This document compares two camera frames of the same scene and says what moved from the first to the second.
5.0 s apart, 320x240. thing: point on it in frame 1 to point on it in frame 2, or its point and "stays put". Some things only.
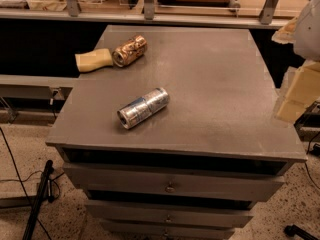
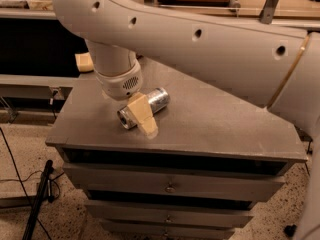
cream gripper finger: (305, 86) to (121, 77)
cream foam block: (101, 58) stays put
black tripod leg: (46, 192) stays put
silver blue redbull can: (143, 108) stays put
